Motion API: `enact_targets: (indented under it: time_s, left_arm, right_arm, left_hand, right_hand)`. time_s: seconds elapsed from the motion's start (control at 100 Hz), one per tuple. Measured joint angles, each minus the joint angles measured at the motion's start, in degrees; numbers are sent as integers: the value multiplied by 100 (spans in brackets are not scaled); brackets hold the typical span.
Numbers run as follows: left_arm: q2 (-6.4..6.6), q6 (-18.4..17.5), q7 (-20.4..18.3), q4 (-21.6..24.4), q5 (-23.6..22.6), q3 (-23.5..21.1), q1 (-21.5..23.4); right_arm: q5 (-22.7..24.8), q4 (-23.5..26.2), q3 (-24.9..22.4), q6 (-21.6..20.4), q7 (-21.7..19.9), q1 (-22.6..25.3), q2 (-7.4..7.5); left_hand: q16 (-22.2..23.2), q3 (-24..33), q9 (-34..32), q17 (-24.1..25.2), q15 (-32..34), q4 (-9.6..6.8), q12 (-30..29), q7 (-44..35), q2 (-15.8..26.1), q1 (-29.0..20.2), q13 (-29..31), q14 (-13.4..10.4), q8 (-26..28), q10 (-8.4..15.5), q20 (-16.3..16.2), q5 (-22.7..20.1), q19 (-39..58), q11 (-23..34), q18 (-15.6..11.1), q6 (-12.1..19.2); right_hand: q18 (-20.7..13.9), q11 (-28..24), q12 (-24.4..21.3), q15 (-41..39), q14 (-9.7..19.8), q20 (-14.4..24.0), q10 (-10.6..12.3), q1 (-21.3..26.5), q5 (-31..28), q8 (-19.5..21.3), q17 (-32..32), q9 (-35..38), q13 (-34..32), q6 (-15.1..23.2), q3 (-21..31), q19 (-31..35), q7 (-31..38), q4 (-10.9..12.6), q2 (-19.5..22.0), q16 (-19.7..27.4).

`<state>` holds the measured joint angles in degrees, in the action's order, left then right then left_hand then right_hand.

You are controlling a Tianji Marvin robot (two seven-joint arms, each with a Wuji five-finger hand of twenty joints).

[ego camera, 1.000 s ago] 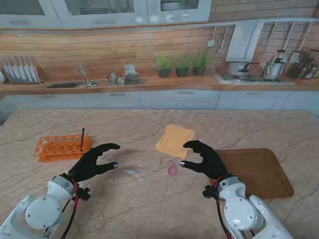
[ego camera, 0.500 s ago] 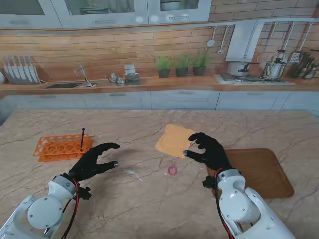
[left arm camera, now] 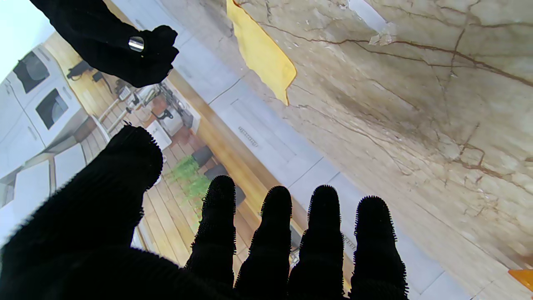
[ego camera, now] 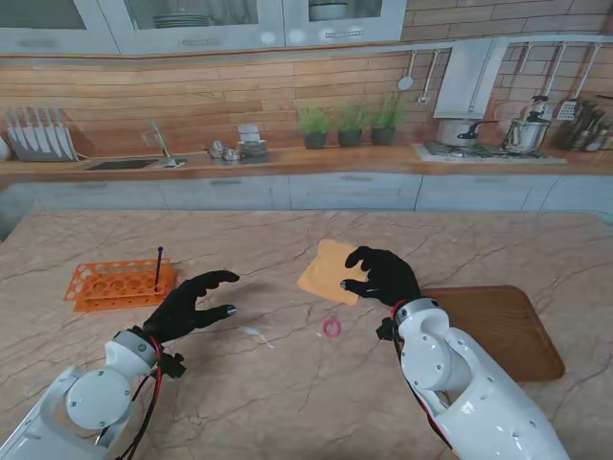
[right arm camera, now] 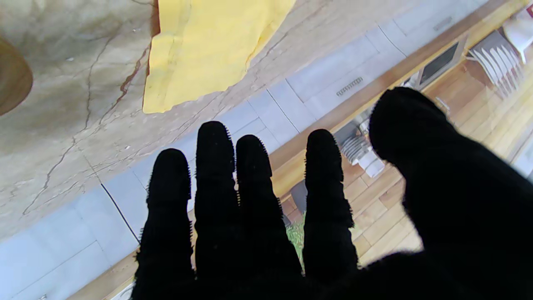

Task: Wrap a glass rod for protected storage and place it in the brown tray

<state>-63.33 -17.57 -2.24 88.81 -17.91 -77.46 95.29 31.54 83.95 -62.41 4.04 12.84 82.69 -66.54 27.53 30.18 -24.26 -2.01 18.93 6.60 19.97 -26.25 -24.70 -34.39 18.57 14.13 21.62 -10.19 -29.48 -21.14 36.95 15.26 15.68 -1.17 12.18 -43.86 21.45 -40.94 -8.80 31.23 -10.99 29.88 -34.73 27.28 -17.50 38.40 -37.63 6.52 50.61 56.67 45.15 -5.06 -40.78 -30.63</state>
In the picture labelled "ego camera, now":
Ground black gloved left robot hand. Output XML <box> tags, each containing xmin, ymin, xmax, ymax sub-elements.
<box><xmin>142</xmin><ymin>269</ymin><xmax>241</xmax><ymax>344</ymax></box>

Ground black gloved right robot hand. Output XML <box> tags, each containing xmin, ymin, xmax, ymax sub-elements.
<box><xmin>340</xmin><ymin>245</ymin><xmax>423</xmax><ymax>308</ymax></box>

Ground blue glass rod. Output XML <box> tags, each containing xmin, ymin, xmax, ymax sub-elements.
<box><xmin>153</xmin><ymin>246</ymin><xmax>165</xmax><ymax>293</ymax></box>

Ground yellow microfibre cloth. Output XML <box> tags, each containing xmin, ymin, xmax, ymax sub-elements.
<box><xmin>296</xmin><ymin>238</ymin><xmax>370</xmax><ymax>307</ymax></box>

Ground orange test tube rack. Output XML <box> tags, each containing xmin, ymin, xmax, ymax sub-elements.
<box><xmin>62</xmin><ymin>258</ymin><xmax>176</xmax><ymax>313</ymax></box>

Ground brown wooden tray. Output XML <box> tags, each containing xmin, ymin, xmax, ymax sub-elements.
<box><xmin>419</xmin><ymin>285</ymin><xmax>566</xmax><ymax>383</ymax></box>

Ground printed kitchen backdrop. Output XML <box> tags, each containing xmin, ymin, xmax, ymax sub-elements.
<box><xmin>0</xmin><ymin>0</ymin><xmax>613</xmax><ymax>215</ymax></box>

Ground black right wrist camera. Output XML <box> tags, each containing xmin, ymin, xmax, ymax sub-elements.
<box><xmin>375</xmin><ymin>317</ymin><xmax>398</xmax><ymax>342</ymax></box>

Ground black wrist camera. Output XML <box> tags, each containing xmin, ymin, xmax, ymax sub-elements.
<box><xmin>155</xmin><ymin>352</ymin><xmax>187</xmax><ymax>380</ymax></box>
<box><xmin>375</xmin><ymin>317</ymin><xmax>398</xmax><ymax>342</ymax></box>

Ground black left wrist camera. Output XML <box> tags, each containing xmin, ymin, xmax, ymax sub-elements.
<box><xmin>155</xmin><ymin>352</ymin><xmax>187</xmax><ymax>380</ymax></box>

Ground red black right arm cables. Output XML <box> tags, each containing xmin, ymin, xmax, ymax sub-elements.
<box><xmin>390</xmin><ymin>306</ymin><xmax>454</xmax><ymax>449</ymax></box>

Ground red black arm cables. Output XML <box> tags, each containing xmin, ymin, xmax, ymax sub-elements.
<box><xmin>390</xmin><ymin>306</ymin><xmax>454</xmax><ymax>449</ymax></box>
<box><xmin>95</xmin><ymin>334</ymin><xmax>167</xmax><ymax>460</ymax></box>

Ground red black left arm cables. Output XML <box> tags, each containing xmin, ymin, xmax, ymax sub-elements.
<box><xmin>95</xmin><ymin>334</ymin><xmax>167</xmax><ymax>460</ymax></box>

